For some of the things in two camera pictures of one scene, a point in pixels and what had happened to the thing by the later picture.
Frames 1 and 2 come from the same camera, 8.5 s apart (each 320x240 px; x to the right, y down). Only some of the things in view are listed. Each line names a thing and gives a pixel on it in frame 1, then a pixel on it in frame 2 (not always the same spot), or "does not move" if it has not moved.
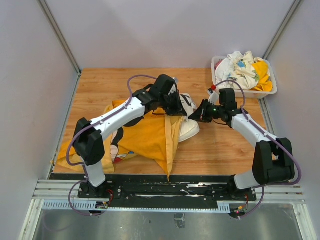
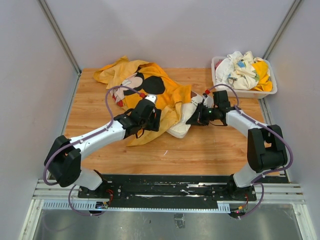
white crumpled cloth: (238, 68) does not move
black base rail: (194, 189) does not move
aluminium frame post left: (43, 5) does not move
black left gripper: (173, 105) -> (155, 119)
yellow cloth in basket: (264, 84) does not move
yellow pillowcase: (154, 136) -> (130, 81)
